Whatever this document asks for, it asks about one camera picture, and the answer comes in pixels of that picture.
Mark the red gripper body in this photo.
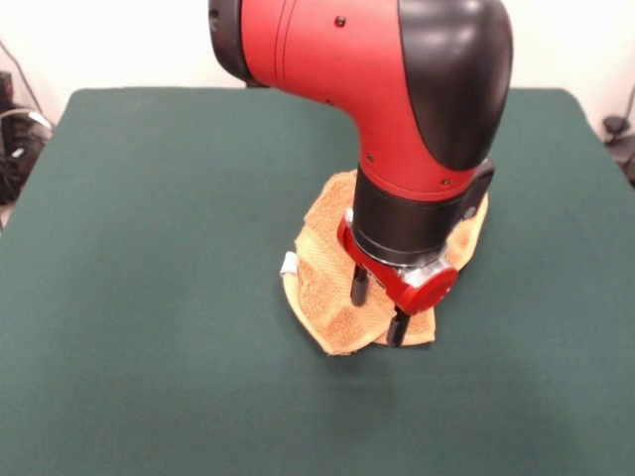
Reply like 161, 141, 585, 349
336, 208, 459, 316

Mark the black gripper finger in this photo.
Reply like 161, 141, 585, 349
349, 263, 369, 306
386, 305, 413, 348

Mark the orange terry towel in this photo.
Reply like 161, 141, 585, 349
277, 168, 491, 356

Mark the dark green table cloth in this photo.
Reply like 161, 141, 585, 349
0, 86, 635, 476

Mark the thin grey pole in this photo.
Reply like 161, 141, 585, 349
0, 39, 54, 131

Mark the grey pedestal leg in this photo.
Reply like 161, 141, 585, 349
602, 114, 635, 187

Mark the black equipment with cables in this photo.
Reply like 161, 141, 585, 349
0, 71, 54, 205

